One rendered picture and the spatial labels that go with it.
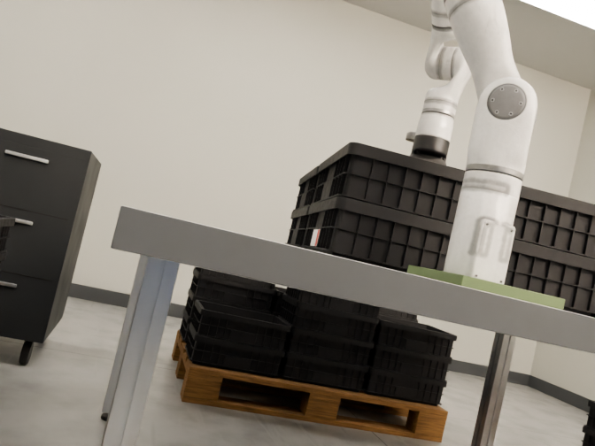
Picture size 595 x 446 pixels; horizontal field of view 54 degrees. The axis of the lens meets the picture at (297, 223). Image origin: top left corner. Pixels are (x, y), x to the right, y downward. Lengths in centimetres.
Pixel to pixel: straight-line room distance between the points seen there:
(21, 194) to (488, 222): 196
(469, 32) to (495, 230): 35
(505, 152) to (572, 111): 504
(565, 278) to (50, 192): 191
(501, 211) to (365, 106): 405
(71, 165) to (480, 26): 182
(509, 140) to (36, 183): 195
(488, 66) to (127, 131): 374
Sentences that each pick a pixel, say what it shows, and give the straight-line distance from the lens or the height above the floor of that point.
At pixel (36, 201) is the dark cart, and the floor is 65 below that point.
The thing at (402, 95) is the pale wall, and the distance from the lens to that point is 513.
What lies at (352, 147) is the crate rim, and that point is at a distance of 116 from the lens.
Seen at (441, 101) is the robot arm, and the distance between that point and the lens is 129.
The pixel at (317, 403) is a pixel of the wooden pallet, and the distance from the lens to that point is 264.
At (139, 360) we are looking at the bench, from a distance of 116.
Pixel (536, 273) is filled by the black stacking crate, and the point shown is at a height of 76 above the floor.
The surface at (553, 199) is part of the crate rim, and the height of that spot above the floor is 92.
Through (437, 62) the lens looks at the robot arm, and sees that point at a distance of 132.
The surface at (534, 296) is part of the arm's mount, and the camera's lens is 94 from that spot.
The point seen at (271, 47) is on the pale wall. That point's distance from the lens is 485.
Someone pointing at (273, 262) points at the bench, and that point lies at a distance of 57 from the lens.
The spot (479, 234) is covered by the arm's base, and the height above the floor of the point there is 79.
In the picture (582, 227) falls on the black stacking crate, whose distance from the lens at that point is 134.
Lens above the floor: 70
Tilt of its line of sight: 3 degrees up
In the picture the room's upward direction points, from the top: 13 degrees clockwise
